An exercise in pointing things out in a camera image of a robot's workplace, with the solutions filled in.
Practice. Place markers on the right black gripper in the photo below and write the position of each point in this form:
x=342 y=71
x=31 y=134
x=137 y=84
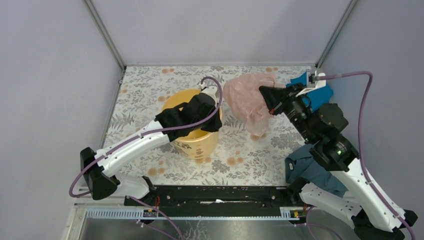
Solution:
x=277 y=99

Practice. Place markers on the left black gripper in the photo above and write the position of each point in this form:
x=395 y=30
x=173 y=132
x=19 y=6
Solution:
x=216 y=123

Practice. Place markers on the yellow plastic trash bin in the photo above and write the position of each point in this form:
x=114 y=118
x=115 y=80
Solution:
x=198 y=144

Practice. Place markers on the pink plastic trash bag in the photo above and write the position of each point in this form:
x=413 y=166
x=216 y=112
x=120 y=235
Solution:
x=247 y=103

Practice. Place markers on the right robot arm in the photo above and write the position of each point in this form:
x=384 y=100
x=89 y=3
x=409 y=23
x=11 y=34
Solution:
x=372 y=215

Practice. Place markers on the bright blue folded cloth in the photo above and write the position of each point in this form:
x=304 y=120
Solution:
x=317 y=97

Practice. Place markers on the floral patterned table mat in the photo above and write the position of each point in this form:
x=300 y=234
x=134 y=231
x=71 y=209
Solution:
x=240 y=158

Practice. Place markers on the dark teal crumpled cloth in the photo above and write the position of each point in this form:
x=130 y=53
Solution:
x=300 y=163

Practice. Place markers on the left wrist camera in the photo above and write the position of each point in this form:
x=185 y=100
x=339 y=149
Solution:
x=211 y=91

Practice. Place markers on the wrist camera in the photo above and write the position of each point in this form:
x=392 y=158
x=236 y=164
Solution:
x=211 y=91
x=310 y=82

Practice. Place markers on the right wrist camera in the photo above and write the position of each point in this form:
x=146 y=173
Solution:
x=310 y=82

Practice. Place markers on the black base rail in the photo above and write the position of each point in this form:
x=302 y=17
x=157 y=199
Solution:
x=223 y=201

